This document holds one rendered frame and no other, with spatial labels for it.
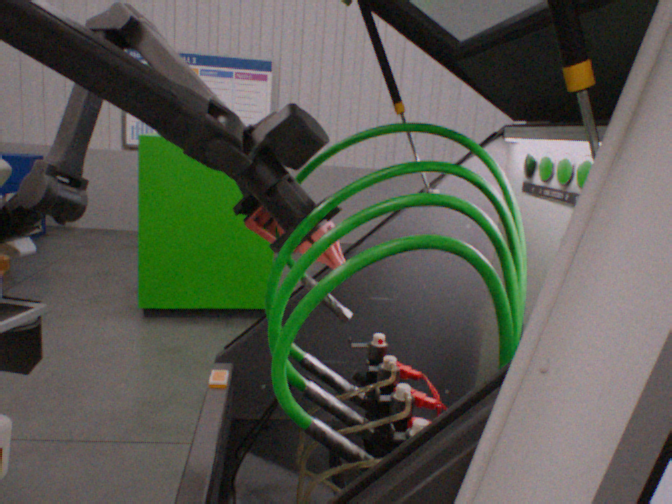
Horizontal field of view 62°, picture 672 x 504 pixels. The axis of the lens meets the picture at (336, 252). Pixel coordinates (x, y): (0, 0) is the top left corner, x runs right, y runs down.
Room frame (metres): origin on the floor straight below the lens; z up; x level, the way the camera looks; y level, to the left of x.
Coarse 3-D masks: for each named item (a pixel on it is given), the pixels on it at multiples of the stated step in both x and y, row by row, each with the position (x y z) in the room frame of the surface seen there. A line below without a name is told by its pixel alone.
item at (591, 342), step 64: (640, 64) 0.39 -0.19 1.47; (640, 128) 0.36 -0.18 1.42; (640, 192) 0.33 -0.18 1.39; (576, 256) 0.38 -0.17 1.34; (640, 256) 0.31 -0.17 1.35; (576, 320) 0.34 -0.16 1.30; (640, 320) 0.29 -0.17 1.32; (512, 384) 0.38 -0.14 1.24; (576, 384) 0.31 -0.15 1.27; (640, 384) 0.27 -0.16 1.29; (512, 448) 0.35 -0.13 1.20; (576, 448) 0.29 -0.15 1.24
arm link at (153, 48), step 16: (112, 16) 1.15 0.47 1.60; (128, 16) 1.13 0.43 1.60; (128, 32) 1.14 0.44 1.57; (144, 32) 1.14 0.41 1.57; (144, 48) 1.13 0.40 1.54; (160, 48) 1.11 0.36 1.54; (160, 64) 1.09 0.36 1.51; (176, 64) 1.07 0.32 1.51; (176, 80) 1.06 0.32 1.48; (192, 80) 1.04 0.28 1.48; (208, 96) 1.00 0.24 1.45
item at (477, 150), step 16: (384, 128) 0.82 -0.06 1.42; (400, 128) 0.81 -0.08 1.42; (416, 128) 0.81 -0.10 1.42; (432, 128) 0.80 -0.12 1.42; (448, 128) 0.80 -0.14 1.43; (336, 144) 0.84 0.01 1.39; (352, 144) 0.83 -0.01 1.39; (464, 144) 0.79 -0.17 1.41; (320, 160) 0.84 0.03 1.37; (304, 176) 0.85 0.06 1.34; (496, 176) 0.78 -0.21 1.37; (512, 192) 0.77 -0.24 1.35; (512, 208) 0.77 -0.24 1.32
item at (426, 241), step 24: (408, 240) 0.50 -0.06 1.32; (432, 240) 0.50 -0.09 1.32; (456, 240) 0.50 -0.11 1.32; (360, 264) 0.49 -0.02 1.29; (480, 264) 0.50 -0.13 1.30; (312, 288) 0.49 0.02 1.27; (504, 312) 0.51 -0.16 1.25; (288, 336) 0.48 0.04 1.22; (504, 336) 0.51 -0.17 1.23; (504, 360) 0.51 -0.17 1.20; (288, 408) 0.48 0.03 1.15; (312, 432) 0.48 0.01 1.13; (336, 432) 0.49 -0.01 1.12; (360, 456) 0.49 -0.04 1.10
